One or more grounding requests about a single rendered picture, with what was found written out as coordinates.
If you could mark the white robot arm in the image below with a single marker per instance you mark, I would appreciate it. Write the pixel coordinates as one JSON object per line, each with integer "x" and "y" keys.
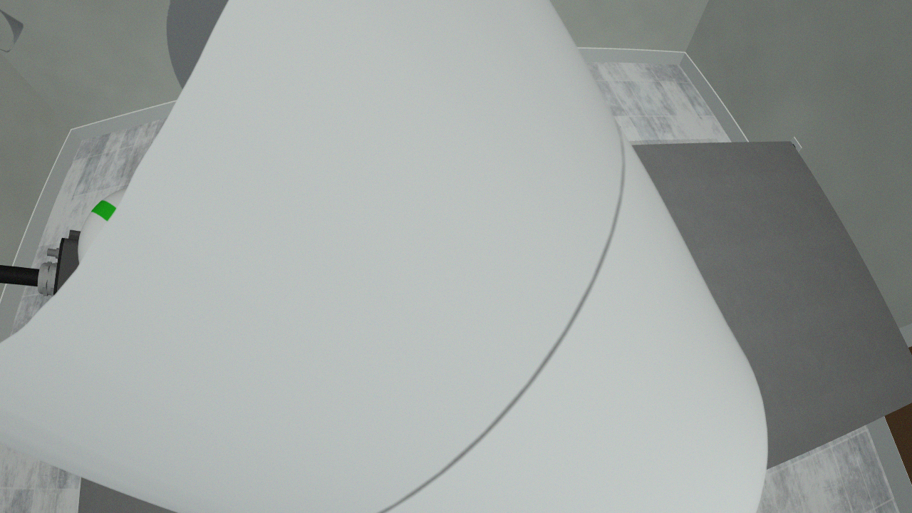
{"x": 383, "y": 256}

